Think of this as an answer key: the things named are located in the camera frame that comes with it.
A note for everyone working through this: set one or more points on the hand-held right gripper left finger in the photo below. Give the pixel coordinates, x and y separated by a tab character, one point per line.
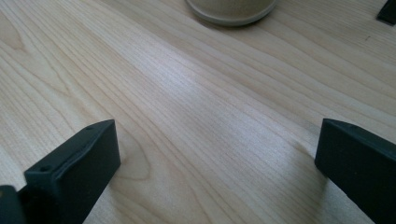
74	174

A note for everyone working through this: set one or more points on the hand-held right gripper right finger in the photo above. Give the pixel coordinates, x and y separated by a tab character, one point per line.
361	165

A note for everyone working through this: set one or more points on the small black block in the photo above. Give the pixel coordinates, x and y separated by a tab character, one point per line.
388	13

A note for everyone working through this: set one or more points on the beige round container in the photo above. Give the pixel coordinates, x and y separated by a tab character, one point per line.
232	11

